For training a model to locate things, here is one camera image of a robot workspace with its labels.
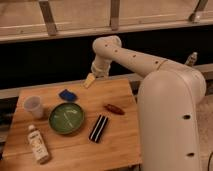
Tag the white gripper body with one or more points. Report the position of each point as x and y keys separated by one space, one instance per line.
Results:
x=100 y=69

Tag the white plastic bottle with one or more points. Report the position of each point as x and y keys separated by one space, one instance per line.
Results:
x=37 y=144

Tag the dark red oblong object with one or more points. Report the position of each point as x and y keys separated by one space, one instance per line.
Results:
x=114 y=109

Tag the translucent plastic cup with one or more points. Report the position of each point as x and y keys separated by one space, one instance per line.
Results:
x=33 y=105

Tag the blue cloth piece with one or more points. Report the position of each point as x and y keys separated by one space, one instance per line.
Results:
x=67 y=95

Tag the small bottle on ledge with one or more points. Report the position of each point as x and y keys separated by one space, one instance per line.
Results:
x=191 y=60

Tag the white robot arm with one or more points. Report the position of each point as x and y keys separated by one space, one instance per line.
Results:
x=167 y=99

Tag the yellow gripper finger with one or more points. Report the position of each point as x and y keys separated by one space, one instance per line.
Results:
x=89 y=80

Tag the green ceramic bowl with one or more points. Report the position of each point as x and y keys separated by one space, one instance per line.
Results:
x=66 y=118

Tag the wooden board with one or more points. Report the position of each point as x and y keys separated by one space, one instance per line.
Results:
x=118 y=146

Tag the black white striped block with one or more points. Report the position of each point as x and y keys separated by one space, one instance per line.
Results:
x=98 y=128

